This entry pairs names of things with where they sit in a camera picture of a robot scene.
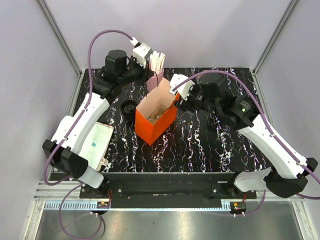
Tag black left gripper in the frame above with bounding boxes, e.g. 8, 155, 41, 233
118, 55, 155, 87

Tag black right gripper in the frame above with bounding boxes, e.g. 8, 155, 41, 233
173, 73, 220, 117

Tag black coffee cup lid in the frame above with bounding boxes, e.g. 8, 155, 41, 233
120, 99, 137, 121

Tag orange paper bag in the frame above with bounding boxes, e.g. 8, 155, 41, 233
135, 78, 178, 146

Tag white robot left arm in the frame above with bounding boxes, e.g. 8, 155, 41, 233
42, 45, 152, 198

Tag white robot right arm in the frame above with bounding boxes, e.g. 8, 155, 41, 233
169, 70, 318, 199

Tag pink straw holder cup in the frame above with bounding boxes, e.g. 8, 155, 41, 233
146, 69, 164, 92

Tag white napkin stack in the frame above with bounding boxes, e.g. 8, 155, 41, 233
81, 122, 114, 172

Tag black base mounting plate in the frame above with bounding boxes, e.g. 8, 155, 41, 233
79, 172, 257, 204

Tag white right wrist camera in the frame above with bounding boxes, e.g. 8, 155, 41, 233
169, 73, 195, 101

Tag grey slotted cable duct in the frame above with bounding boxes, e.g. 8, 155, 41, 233
44, 199, 248, 211

